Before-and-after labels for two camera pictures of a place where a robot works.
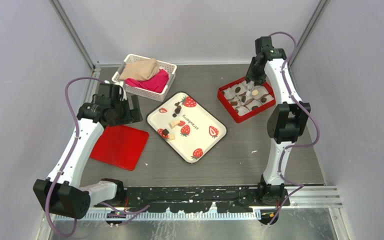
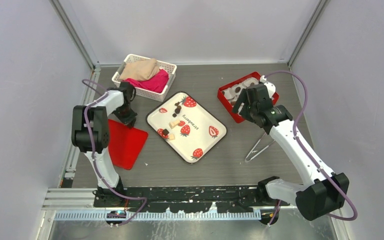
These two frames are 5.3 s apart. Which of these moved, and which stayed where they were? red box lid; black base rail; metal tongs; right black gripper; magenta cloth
Moved: metal tongs; right black gripper
Stayed: magenta cloth; red box lid; black base rail
